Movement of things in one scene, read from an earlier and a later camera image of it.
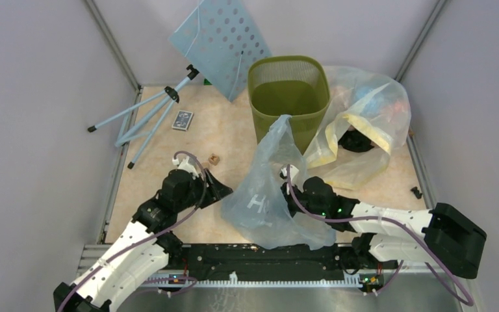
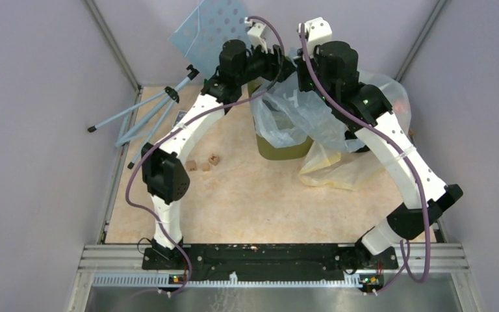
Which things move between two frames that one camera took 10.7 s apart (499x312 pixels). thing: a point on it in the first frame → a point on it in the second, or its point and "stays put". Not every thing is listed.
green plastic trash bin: x=298 y=86 → x=271 y=151
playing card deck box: x=183 y=120 stays put
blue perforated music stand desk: x=220 y=39 stays put
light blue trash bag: x=253 y=205 → x=286 y=114
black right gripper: x=284 y=190 → x=301 y=65
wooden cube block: x=214 y=159 stays put
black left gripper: x=216 y=190 → x=278 y=67
